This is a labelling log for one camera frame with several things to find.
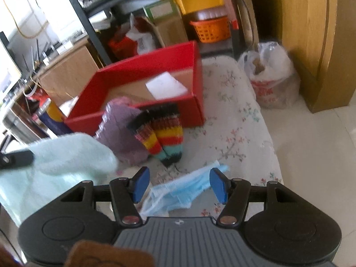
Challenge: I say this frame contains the orange plastic basket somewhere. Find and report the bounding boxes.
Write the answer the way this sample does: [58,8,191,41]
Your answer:
[190,16,233,44]

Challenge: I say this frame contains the black shelf frame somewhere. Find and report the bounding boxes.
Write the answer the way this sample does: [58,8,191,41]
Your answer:
[57,0,113,69]

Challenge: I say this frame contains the blue face mask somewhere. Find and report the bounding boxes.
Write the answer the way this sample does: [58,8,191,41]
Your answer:
[140,164,231,218]

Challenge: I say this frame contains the mint green towel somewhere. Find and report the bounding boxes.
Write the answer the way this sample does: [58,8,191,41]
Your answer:
[0,133,120,226]

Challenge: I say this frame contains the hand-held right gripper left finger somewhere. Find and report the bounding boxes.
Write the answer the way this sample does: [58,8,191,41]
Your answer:
[57,166,151,226]

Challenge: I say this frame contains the white sheet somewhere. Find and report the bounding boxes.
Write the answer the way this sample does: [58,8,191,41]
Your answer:
[145,72,189,100]

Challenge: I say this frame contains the purple fluffy cloth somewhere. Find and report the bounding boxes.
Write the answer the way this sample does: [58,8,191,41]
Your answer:
[96,97,151,165]

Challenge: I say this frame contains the yellow cord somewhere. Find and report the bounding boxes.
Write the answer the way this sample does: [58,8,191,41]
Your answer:
[2,0,51,39]

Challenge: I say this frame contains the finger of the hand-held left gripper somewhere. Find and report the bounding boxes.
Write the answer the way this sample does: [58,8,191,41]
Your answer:
[0,149,35,170]

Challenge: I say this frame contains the red and white plastic bag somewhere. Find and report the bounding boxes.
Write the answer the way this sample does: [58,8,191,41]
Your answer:
[108,14,157,61]

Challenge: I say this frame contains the red cardboard box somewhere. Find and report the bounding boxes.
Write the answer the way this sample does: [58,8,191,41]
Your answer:
[63,41,206,134]

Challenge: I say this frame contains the yellow and blue bottle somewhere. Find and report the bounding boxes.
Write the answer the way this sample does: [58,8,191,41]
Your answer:
[37,99,74,140]

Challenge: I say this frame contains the floral printed cloth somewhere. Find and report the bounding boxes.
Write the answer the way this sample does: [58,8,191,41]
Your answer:
[111,56,284,221]

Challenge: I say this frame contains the rainbow striped knit sock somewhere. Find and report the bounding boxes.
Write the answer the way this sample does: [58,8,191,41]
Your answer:
[150,103,184,168]
[127,111,163,156]

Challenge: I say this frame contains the steel pot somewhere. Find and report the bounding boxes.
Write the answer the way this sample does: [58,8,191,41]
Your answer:
[0,102,43,146]

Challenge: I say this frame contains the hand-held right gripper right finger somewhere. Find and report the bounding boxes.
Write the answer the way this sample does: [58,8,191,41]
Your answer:
[209,168,301,227]

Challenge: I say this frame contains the brown cardboard box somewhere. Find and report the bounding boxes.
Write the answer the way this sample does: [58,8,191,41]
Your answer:
[143,0,190,47]

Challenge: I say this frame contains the light wooden side cabinet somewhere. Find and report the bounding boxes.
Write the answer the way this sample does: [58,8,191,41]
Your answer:
[36,37,104,98]

